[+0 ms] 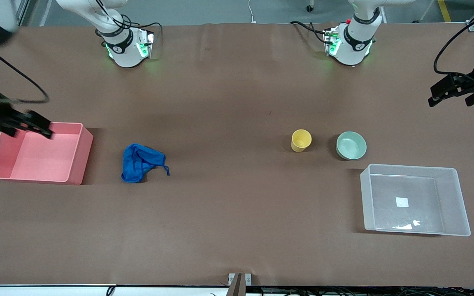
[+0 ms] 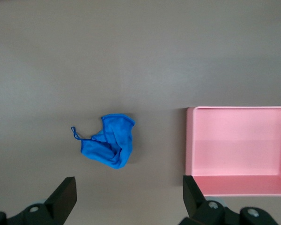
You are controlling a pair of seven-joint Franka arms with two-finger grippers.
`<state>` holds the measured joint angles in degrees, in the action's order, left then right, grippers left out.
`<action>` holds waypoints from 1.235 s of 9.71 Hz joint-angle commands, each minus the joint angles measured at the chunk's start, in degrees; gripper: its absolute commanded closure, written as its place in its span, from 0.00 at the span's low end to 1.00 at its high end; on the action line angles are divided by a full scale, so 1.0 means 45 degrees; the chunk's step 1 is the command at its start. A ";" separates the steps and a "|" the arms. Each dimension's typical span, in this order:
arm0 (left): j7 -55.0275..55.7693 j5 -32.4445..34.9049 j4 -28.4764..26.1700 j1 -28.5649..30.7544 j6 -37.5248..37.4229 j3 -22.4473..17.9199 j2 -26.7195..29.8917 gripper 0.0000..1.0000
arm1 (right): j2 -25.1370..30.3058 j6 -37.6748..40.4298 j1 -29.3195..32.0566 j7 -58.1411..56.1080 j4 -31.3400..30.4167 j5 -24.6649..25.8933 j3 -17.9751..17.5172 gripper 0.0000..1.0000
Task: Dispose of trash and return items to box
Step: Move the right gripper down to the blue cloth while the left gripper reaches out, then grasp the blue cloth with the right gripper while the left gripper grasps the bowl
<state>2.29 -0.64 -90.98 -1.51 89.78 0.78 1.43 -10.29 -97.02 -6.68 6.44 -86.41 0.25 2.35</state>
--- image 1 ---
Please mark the mint green bowl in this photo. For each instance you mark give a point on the mint green bowl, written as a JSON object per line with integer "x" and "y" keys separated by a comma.
{"x": 351, "y": 146}

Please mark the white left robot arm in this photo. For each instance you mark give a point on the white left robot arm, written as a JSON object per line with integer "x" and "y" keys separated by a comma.
{"x": 352, "y": 45}

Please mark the white table edge rail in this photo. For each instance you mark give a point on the white table edge rail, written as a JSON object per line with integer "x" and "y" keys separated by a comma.
{"x": 56, "y": 292}

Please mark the brown post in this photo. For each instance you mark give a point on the brown post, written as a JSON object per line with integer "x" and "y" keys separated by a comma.
{"x": 237, "y": 285}

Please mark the blue cloth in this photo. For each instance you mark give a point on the blue cloth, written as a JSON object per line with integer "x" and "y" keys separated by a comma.
{"x": 138, "y": 162}

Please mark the brown paper table cover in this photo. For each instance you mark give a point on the brown paper table cover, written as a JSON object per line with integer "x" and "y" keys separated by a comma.
{"x": 220, "y": 123}

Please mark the silver metal bracket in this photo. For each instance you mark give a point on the silver metal bracket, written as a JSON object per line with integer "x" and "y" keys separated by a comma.
{"x": 248, "y": 279}

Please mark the pink plastic bin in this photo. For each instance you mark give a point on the pink plastic bin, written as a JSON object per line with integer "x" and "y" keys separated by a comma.
{"x": 56, "y": 164}

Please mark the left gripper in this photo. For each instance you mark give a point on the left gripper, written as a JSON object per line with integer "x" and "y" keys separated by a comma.
{"x": 472, "y": 80}

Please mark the yellow cup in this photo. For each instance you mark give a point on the yellow cup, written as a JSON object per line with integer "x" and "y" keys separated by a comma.
{"x": 301, "y": 139}

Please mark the black caster wheel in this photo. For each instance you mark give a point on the black caster wheel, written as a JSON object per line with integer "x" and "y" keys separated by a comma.
{"x": 310, "y": 8}

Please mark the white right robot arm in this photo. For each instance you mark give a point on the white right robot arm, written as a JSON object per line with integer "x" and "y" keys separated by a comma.
{"x": 124, "y": 51}

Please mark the clear plastic box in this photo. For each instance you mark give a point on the clear plastic box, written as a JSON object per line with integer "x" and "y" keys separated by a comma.
{"x": 451, "y": 197}

